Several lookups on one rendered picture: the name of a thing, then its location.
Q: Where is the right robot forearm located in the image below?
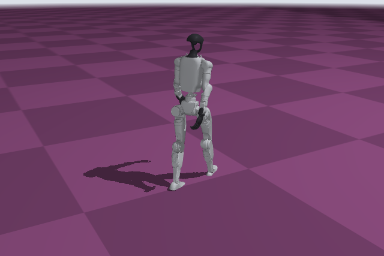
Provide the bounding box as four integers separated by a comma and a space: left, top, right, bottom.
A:
199, 85, 212, 114

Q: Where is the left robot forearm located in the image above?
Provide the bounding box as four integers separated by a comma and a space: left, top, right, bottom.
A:
173, 82, 182, 99

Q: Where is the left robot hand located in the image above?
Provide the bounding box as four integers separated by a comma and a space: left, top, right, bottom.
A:
176, 95, 185, 104

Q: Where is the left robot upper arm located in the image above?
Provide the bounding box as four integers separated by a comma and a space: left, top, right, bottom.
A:
174, 57, 182, 85

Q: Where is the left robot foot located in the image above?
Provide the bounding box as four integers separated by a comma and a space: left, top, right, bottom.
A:
169, 181, 185, 191

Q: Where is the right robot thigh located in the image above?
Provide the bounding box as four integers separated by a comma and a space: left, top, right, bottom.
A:
195, 106, 212, 150

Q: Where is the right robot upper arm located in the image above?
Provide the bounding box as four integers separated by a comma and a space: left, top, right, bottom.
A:
201, 59, 213, 91

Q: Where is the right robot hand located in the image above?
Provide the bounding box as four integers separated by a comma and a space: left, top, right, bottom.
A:
190, 108, 205, 130

